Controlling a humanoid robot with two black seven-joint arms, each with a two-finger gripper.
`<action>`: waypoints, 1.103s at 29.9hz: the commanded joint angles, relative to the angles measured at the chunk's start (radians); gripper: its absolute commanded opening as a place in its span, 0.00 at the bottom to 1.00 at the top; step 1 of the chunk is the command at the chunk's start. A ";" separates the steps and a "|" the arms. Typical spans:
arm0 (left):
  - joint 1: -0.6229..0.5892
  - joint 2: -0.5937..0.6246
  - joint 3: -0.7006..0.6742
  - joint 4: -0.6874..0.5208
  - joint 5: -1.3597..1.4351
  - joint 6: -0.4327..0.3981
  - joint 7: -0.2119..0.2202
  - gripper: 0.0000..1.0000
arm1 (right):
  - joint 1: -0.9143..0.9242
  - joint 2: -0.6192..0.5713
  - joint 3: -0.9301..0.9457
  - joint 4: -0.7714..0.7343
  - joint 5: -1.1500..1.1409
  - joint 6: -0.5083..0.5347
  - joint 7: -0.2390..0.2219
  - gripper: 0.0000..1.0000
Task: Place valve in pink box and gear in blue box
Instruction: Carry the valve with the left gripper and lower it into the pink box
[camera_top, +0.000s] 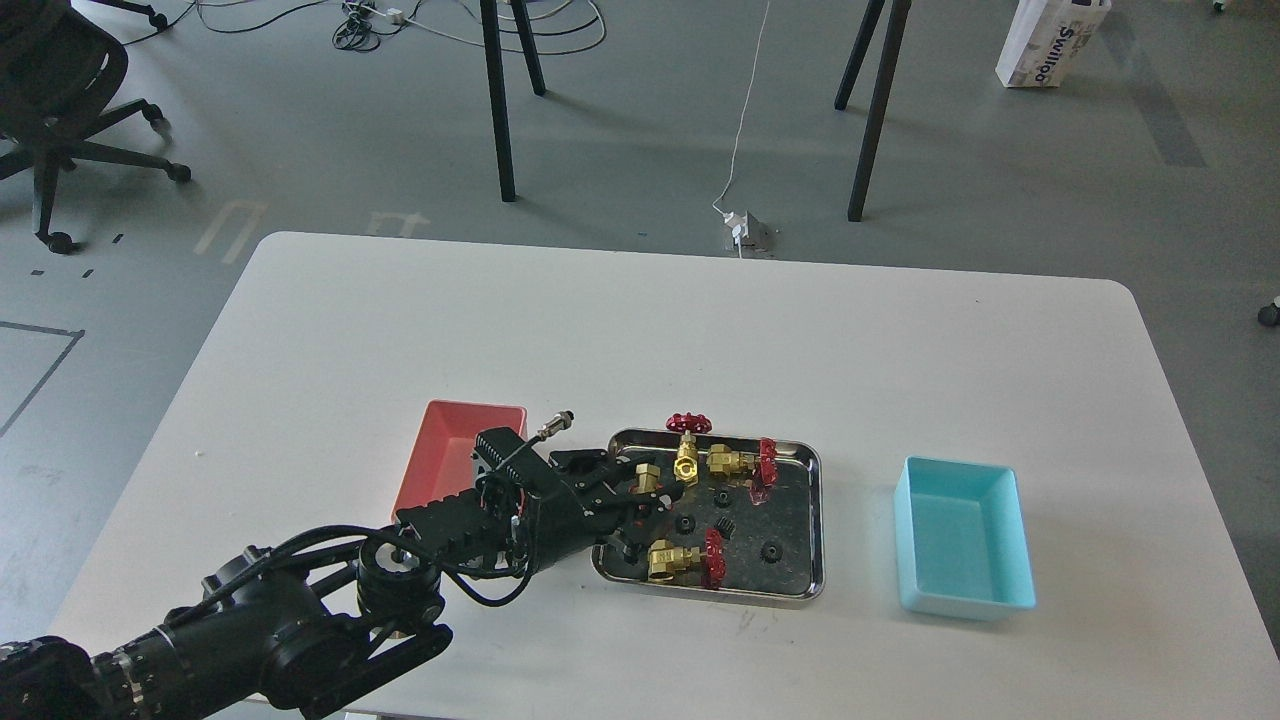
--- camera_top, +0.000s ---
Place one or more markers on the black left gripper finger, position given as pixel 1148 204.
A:
pixel 580 472
pixel 625 520

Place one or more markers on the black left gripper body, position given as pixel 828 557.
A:
pixel 549 507

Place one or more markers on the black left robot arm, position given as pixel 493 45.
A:
pixel 336 612

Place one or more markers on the brass valve bottom red wheel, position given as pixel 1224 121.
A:
pixel 665 560

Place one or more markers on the brass valve upright red wheel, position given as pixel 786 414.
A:
pixel 689 426

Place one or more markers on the pink plastic box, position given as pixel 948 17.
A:
pixel 441 462

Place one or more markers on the brass valve top right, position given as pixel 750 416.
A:
pixel 757 471

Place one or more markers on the light blue plastic box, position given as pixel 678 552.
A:
pixel 961 545

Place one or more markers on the stainless steel tray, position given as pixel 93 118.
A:
pixel 791 518

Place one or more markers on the white power adapter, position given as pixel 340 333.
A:
pixel 748 236

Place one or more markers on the black table leg left rear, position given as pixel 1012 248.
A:
pixel 528 46

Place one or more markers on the black table leg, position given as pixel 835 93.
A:
pixel 493 51
pixel 888 59
pixel 528 46
pixel 868 25

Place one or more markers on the black table leg right front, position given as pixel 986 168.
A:
pixel 888 59

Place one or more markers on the black table leg left front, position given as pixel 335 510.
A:
pixel 493 51

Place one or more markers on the black table leg right rear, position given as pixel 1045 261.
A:
pixel 868 25

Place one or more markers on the white paper bag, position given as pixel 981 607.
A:
pixel 1044 38

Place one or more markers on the black office chair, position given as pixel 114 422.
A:
pixel 59 71

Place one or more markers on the black caster wheel right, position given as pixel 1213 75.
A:
pixel 1269 315

